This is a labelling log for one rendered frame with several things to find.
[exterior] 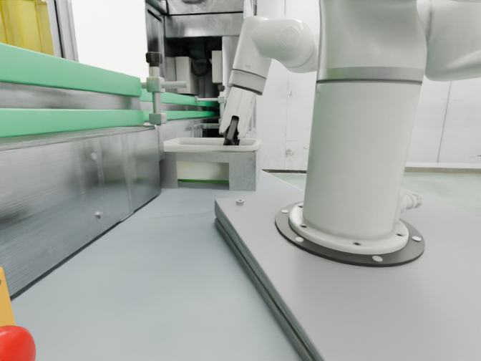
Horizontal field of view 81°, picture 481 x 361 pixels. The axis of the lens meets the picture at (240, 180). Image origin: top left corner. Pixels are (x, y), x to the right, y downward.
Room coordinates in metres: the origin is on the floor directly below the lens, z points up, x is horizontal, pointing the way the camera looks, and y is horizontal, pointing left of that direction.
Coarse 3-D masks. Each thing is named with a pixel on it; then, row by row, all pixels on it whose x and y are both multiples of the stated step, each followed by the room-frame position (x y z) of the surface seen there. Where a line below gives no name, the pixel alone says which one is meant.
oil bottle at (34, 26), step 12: (24, 0) 0.43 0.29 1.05; (36, 0) 0.45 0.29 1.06; (24, 12) 0.42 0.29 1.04; (36, 12) 0.44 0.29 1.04; (48, 12) 0.47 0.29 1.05; (24, 24) 0.42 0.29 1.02; (36, 24) 0.44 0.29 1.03; (48, 24) 0.46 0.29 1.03; (24, 36) 0.42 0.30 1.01; (36, 36) 0.44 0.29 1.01; (48, 36) 0.46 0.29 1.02; (24, 48) 0.42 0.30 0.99; (36, 48) 0.43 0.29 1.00; (48, 48) 0.46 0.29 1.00
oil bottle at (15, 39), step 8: (0, 0) 0.39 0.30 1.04; (8, 0) 0.40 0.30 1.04; (0, 8) 0.39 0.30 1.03; (8, 8) 0.40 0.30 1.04; (0, 16) 0.38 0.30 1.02; (8, 16) 0.40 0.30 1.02; (16, 16) 0.41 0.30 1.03; (0, 24) 0.38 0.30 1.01; (8, 24) 0.39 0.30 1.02; (16, 24) 0.41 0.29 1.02; (0, 32) 0.38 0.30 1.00; (8, 32) 0.39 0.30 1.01; (16, 32) 0.40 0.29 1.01; (0, 40) 0.38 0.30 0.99; (8, 40) 0.39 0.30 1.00; (16, 40) 0.40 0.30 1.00
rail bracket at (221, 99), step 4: (220, 88) 1.16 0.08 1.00; (224, 88) 1.17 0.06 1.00; (220, 92) 1.17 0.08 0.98; (220, 96) 1.17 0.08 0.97; (224, 96) 1.17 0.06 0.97; (196, 100) 1.18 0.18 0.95; (200, 100) 1.18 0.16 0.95; (204, 100) 1.18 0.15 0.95; (208, 100) 1.18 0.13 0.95; (212, 100) 1.18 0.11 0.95; (216, 100) 1.18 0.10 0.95; (220, 100) 1.17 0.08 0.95; (224, 100) 1.16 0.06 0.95; (220, 104) 1.17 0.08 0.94; (220, 108) 1.17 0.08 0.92; (220, 112) 1.17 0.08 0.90; (220, 116) 1.17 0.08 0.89; (220, 120) 1.16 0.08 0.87; (200, 124) 1.17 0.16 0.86; (204, 124) 1.17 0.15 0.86; (208, 124) 1.16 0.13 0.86; (212, 124) 1.16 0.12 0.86; (216, 124) 1.16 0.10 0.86; (200, 128) 1.17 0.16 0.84; (204, 128) 1.17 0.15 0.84; (208, 128) 1.16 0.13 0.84; (212, 128) 1.16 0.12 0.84; (216, 128) 1.16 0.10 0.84; (200, 132) 1.16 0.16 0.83; (200, 136) 1.16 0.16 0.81
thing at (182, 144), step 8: (168, 144) 0.65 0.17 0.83; (176, 144) 0.70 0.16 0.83; (184, 144) 0.73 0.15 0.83; (192, 144) 0.73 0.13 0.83; (200, 144) 0.73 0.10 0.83; (208, 144) 0.72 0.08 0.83; (216, 144) 0.72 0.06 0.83; (240, 144) 0.71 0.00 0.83; (248, 144) 0.71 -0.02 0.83; (256, 144) 0.59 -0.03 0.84; (224, 152) 0.57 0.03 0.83; (232, 152) 0.56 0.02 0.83; (240, 152) 0.56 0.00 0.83; (248, 152) 0.56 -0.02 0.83
